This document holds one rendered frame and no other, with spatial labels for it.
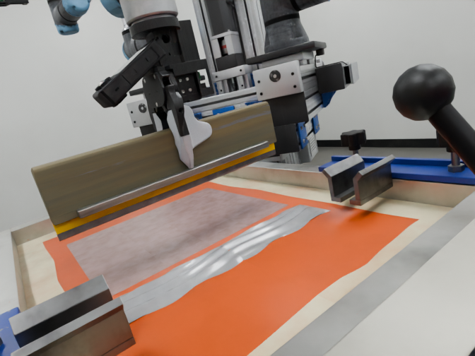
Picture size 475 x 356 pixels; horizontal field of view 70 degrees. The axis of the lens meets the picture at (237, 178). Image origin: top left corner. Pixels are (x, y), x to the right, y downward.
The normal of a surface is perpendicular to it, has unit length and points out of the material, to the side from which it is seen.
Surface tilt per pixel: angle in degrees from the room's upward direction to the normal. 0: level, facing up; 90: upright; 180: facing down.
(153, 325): 0
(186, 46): 90
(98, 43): 90
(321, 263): 0
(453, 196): 90
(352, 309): 0
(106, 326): 90
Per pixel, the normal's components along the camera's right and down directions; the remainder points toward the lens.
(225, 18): 0.37, 0.15
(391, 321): -0.22, -0.94
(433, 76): -0.09, -0.31
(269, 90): -0.38, 0.32
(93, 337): 0.57, 0.08
